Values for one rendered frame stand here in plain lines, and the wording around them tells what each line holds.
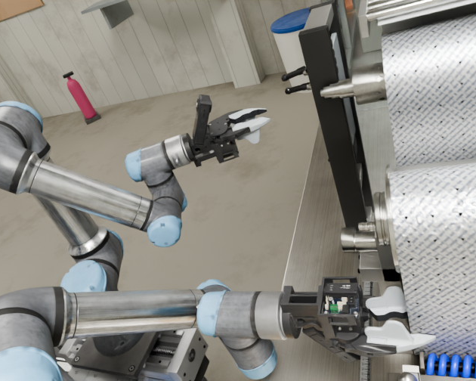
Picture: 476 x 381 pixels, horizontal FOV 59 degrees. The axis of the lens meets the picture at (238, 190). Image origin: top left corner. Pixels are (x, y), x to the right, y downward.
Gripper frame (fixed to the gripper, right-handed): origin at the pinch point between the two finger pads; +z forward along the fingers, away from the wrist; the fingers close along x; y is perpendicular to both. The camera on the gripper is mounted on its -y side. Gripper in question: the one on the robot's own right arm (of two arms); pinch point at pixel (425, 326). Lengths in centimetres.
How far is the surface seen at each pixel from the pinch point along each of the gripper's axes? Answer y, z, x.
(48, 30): -1, -399, 406
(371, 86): 25.5, -4.4, 28.0
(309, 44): 33.0, -13.8, 33.1
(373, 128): -19, -11, 89
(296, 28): -48, -82, 320
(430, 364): -4.8, 0.2, -3.0
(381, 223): 18.0, -3.6, 3.0
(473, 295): 7.6, 6.3, -0.3
